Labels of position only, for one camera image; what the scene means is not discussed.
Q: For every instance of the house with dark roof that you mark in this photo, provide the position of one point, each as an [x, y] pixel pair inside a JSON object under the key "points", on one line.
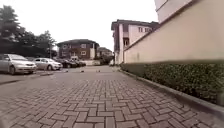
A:
{"points": [[104, 52]]}

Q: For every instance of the dark car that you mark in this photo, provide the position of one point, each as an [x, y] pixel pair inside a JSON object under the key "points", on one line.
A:
{"points": [[81, 63], [68, 63]]}

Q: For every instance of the cream building with dark roof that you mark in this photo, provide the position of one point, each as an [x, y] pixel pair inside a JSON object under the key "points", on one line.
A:
{"points": [[131, 35]]}

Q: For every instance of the brown brick building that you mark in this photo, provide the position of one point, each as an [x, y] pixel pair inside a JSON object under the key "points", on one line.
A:
{"points": [[78, 49]]}

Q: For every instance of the grey brick paved road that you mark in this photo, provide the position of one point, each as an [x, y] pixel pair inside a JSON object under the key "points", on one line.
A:
{"points": [[96, 100]]}

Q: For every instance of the silver car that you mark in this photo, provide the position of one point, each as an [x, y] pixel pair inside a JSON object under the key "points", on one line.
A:
{"points": [[16, 63], [46, 63]]}

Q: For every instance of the grey concrete kerb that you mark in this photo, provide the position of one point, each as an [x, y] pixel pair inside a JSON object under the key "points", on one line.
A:
{"points": [[173, 93]]}

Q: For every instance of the green trimmed hedge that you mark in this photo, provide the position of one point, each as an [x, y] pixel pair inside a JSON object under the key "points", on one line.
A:
{"points": [[186, 78]]}

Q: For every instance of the white building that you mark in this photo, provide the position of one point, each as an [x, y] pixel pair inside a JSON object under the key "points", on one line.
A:
{"points": [[166, 8]]}

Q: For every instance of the group of dark trees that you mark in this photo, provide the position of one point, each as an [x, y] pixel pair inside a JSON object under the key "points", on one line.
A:
{"points": [[20, 41]]}

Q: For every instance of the low white wall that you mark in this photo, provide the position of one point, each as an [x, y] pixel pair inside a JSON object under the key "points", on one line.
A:
{"points": [[90, 62]]}

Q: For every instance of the cream boundary wall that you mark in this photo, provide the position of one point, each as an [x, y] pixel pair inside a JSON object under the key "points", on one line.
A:
{"points": [[180, 40]]}

